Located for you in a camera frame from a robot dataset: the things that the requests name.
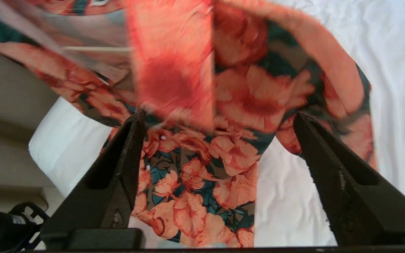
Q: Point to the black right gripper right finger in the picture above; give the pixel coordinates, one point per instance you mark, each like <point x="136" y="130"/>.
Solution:
<point x="357" y="211"/>

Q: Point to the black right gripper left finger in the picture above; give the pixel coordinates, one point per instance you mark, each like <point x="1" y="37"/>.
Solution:
<point x="104" y="207"/>

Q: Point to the orange floral short-sleeve shirt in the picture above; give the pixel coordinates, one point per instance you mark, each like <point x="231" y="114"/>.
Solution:
<point x="241" y="95"/>

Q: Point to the white sheeted bed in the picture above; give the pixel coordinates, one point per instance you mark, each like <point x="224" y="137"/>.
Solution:
<point x="392" y="88"/>

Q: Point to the beige curtain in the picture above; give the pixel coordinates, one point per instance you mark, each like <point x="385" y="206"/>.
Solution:
<point x="5" y="105"/>

